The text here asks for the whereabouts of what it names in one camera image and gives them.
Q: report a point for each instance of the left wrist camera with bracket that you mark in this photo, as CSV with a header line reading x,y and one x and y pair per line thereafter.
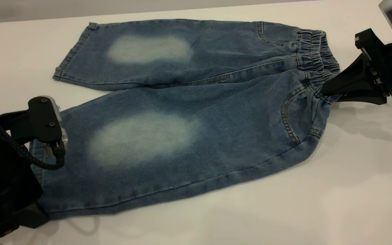
x,y
44,119

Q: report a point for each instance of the blue denim pants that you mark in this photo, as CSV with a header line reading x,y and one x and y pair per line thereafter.
x,y
233,119

